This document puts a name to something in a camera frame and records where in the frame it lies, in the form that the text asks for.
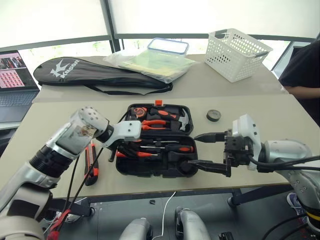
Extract thin black screwdriver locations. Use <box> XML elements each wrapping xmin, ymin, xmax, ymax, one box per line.
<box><xmin>124</xmin><ymin>139</ymin><xmax>181</xmax><ymax>146</ymax></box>

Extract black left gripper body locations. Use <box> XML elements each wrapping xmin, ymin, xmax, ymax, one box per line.
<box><xmin>119</xmin><ymin>137</ymin><xmax>141</xmax><ymax>150</ymax></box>

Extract claw hammer orange black handle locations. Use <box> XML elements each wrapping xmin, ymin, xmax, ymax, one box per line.
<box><xmin>149</xmin><ymin>107</ymin><xmax>192</xmax><ymax>132</ymax></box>

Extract grey rounded robot leg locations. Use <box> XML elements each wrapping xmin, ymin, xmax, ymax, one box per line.
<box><xmin>119</xmin><ymin>217</ymin><xmax>154</xmax><ymax>240</ymax></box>
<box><xmin>174</xmin><ymin>206</ymin><xmax>211</xmax><ymax>240</ymax></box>

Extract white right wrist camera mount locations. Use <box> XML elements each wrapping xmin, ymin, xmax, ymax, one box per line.
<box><xmin>231</xmin><ymin>114</ymin><xmax>262</xmax><ymax>171</ymax></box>

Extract clear bag with yellow sheets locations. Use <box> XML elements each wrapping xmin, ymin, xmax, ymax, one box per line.
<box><xmin>103</xmin><ymin>48</ymin><xmax>200</xmax><ymax>85</ymax></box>

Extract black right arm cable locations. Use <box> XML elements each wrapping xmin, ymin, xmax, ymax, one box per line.
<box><xmin>247</xmin><ymin>154</ymin><xmax>320</xmax><ymax>174</ymax></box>

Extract orange black utility knife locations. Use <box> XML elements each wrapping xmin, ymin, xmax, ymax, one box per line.
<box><xmin>84</xmin><ymin>143</ymin><xmax>100</xmax><ymax>187</ymax></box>

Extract orange black tape measure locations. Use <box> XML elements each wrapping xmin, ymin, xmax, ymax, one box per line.
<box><xmin>131</xmin><ymin>106</ymin><xmax>149</xmax><ymax>119</ymax></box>

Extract white cable under table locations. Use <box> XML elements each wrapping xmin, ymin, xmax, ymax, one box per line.
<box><xmin>152</xmin><ymin>191</ymin><xmax>177</xmax><ymax>240</ymax></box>

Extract black electrical tape roll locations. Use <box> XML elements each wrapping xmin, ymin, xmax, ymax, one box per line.
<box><xmin>206</xmin><ymin>108</ymin><xmax>222</xmax><ymax>124</ymax></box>

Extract large screwdriver orange black handle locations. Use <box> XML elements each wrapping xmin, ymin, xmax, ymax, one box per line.
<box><xmin>139</xmin><ymin>145</ymin><xmax>195</xmax><ymax>158</ymax></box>

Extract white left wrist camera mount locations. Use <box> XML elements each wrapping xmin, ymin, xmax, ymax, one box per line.
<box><xmin>99</xmin><ymin>120</ymin><xmax>142</xmax><ymax>149</ymax></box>

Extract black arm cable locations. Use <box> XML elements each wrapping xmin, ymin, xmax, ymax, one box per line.
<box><xmin>67</xmin><ymin>146</ymin><xmax>105</xmax><ymax>213</ymax></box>
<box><xmin>247</xmin><ymin>154</ymin><xmax>320</xmax><ymax>174</ymax></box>
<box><xmin>61</xmin><ymin>149</ymin><xmax>100</xmax><ymax>226</ymax></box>

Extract small screwdriver black orange handle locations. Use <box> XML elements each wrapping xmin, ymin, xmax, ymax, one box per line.
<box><xmin>116</xmin><ymin>146</ymin><xmax>161</xmax><ymax>161</ymax></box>

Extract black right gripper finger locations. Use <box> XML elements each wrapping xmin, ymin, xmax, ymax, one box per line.
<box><xmin>187</xmin><ymin>160</ymin><xmax>232</xmax><ymax>179</ymax></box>
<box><xmin>194</xmin><ymin>131</ymin><xmax>227</xmax><ymax>144</ymax></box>

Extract black Kason racket bag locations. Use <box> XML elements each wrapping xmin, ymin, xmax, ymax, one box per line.
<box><xmin>33</xmin><ymin>56</ymin><xmax>174</xmax><ymax>97</ymax></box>

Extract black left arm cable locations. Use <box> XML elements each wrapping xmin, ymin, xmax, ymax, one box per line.
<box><xmin>67</xmin><ymin>146</ymin><xmax>105</xmax><ymax>213</ymax></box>
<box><xmin>61</xmin><ymin>149</ymin><xmax>100</xmax><ymax>226</ymax></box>

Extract blue sneaker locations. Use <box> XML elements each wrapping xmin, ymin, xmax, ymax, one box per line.
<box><xmin>286</xmin><ymin>192</ymin><xmax>309</xmax><ymax>224</ymax></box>

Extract white perforated plastic basket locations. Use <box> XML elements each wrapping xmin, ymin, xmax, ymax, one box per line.
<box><xmin>203</xmin><ymin>28</ymin><xmax>274</xmax><ymax>84</ymax></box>

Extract red cable connector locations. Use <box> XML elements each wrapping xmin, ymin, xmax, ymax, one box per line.
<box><xmin>46</xmin><ymin>209</ymin><xmax>72</xmax><ymax>240</ymax></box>

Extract black plastic tool case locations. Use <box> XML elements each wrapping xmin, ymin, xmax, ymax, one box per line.
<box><xmin>115</xmin><ymin>99</ymin><xmax>200</xmax><ymax>179</ymax></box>

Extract orange handled pliers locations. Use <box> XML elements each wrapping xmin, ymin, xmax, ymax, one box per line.
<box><xmin>140</xmin><ymin>119</ymin><xmax>169</xmax><ymax>132</ymax></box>

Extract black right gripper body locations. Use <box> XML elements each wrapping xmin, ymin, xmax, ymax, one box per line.
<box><xmin>223</xmin><ymin>128</ymin><xmax>251</xmax><ymax>168</ymax></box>

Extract open laptop computer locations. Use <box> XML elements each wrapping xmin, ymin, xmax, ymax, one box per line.
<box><xmin>0</xmin><ymin>49</ymin><xmax>41</xmax><ymax>124</ymax></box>

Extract clear container blue rim lid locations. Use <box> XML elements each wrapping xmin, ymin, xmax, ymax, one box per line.
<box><xmin>146</xmin><ymin>37</ymin><xmax>190</xmax><ymax>56</ymax></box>

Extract dark metal table leg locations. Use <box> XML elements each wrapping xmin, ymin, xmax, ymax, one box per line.
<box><xmin>227</xmin><ymin>186</ymin><xmax>296</xmax><ymax>208</ymax></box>

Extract person in black shirt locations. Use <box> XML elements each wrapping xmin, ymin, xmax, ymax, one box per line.
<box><xmin>278</xmin><ymin>39</ymin><xmax>320</xmax><ymax>126</ymax></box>

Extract black window frame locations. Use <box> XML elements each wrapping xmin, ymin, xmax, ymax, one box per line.
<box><xmin>0</xmin><ymin>0</ymin><xmax>320</xmax><ymax>55</ymax></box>

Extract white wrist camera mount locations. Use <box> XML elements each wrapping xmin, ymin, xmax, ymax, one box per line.
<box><xmin>99</xmin><ymin>120</ymin><xmax>142</xmax><ymax>149</ymax></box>
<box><xmin>231</xmin><ymin>114</ymin><xmax>262</xmax><ymax>171</ymax></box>

